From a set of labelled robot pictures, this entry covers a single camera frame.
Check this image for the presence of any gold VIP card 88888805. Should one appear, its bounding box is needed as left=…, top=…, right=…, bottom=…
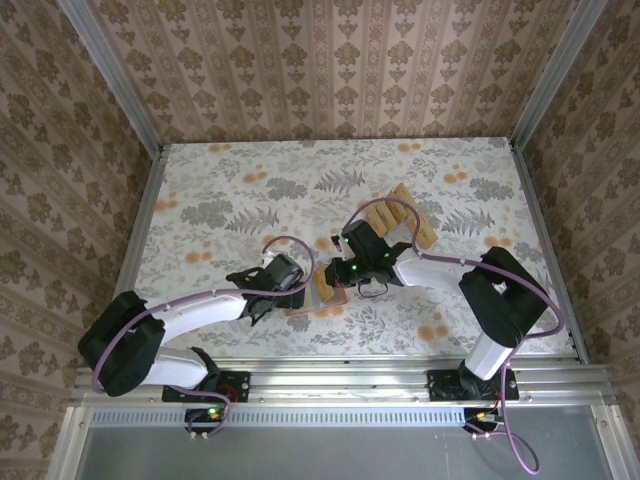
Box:
left=313, top=268, right=335, bottom=305

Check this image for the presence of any pink leather card holder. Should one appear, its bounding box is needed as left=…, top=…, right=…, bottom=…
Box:
left=283, top=269, right=350, bottom=320

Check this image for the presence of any gold VIP card 88888802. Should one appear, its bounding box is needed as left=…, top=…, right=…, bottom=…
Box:
left=413, top=218, right=440, bottom=251

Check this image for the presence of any small black controller board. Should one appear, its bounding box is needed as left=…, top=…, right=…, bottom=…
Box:
left=462, top=407, right=505, bottom=435
left=183, top=406, right=232, bottom=435

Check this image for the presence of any grey metal panel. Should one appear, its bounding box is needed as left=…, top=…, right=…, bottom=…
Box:
left=74, top=405, right=619, bottom=480

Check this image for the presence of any long aluminium base rail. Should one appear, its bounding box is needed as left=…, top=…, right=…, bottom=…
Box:
left=69, top=363, right=617, bottom=407

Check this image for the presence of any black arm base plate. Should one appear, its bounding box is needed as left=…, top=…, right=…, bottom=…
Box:
left=427, top=368, right=520, bottom=402
left=162, top=369, right=251, bottom=404

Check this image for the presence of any grey slotted cable duct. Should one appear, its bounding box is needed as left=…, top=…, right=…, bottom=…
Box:
left=89, top=405, right=504, bottom=427

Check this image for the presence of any aluminium side rail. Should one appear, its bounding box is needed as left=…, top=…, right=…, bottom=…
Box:
left=507, top=139, right=592, bottom=365
left=118, top=144, right=169, bottom=364

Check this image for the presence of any aluminium corner post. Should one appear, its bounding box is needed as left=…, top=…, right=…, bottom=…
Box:
left=509, top=0, right=601, bottom=147
left=55, top=0, right=167, bottom=157

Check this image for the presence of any aluminium frame bar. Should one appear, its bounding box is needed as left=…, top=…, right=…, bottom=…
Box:
left=589, top=404, right=632, bottom=480
left=47, top=405, right=94, bottom=480

